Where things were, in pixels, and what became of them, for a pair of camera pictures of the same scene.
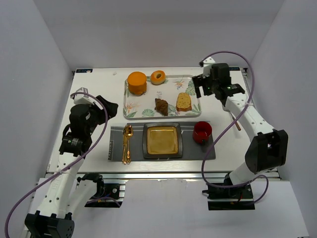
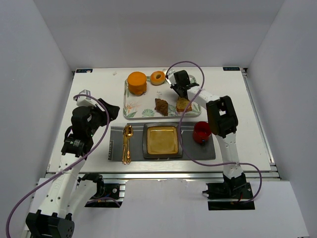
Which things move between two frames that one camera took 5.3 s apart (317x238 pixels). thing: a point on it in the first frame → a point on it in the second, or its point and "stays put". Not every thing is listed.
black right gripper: [201, 81] → [182, 88]
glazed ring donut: [157, 81] stays put
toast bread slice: [184, 102] stays put
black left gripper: [104, 112] stays put
